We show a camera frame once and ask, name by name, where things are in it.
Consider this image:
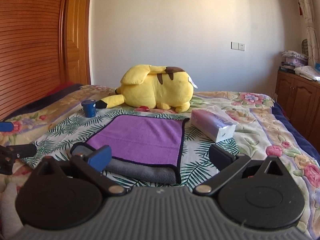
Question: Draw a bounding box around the pink tissue pack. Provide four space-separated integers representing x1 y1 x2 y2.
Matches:
190 106 238 142

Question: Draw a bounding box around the floral curtain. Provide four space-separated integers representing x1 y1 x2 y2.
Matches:
298 0 319 67

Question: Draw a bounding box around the wooden side cabinet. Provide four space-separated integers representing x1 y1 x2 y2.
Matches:
275 70 319 149

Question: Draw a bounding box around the palm leaf print cloth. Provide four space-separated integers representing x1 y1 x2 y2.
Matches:
23 104 241 190

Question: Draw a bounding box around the floral bed blanket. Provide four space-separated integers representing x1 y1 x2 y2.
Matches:
1 85 319 239

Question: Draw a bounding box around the yellow Pikachu plush toy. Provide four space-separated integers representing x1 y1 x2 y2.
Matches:
95 64 197 113

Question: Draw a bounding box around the wooden slatted headboard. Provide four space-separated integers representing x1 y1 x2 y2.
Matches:
1 0 65 118

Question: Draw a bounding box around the stack of folded linens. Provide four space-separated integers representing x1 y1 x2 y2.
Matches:
279 50 309 74

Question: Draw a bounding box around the white folded cloth on cabinet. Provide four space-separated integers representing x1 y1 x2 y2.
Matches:
294 66 320 82

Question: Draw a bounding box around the white wall socket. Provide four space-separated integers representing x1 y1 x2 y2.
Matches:
231 42 245 51

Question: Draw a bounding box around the purple and grey towel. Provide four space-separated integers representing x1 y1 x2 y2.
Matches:
74 115 189 184

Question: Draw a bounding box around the blue cylindrical container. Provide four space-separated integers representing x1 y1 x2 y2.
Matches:
81 99 96 118

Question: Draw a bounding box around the wooden door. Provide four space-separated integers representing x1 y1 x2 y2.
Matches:
64 0 91 85

